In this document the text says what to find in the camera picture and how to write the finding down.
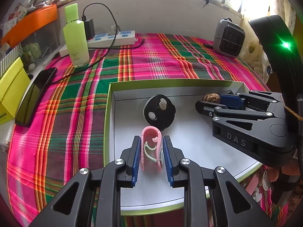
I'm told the striped white gift box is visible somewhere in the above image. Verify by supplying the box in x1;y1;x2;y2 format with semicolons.
1;44;24;75

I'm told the green lotion bottle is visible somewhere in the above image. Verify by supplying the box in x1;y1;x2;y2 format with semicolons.
63;3;89;68

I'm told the orange storage bin lid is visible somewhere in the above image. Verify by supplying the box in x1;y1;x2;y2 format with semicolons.
1;5;58;48

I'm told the grey small space heater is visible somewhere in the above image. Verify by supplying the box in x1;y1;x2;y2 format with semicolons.
213;17;245;58

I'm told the plaid pink green bedspread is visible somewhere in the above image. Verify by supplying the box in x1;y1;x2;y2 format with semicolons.
7;33;267;226

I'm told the clear plastic storage bin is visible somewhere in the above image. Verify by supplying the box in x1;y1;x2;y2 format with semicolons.
20;22;59;72

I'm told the black power adapter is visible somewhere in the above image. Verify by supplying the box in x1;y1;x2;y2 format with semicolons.
82;15;95;40

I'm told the pink clip case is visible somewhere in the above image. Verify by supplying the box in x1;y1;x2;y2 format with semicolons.
245;174;259;196

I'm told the person right hand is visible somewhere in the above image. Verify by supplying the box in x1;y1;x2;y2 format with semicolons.
266;160;300;182

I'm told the heart patterned curtain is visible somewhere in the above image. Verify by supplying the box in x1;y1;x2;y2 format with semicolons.
240;0;296;83

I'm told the white blue power strip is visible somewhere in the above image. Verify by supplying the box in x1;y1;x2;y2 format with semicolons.
59;30;138;58

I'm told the green white cardboard box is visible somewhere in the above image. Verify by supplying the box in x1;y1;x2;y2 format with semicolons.
103;78;264;216

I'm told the brown walnut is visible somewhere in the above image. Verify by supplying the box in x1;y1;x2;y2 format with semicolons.
203;93;221;103

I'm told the black smartphone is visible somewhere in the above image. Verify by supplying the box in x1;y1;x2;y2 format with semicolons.
15;67;58;127

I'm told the pink cable winder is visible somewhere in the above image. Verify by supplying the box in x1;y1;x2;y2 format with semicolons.
140;126;164;172

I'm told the small white round jar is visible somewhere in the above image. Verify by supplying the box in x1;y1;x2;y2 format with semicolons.
261;170;271;191

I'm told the yellow green shoe box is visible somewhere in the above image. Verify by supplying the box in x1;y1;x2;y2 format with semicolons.
0;58;30;124

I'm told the black charging cable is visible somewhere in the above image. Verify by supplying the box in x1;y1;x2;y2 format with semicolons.
50;2;145;85

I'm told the black round three-button device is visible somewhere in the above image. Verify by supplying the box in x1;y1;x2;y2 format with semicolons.
143;94;176;131

